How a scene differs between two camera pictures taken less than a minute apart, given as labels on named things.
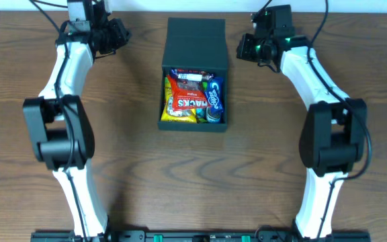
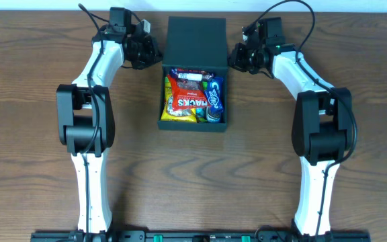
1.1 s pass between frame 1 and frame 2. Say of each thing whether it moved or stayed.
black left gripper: moved
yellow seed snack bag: stayed
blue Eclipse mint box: stayed
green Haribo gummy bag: stayed
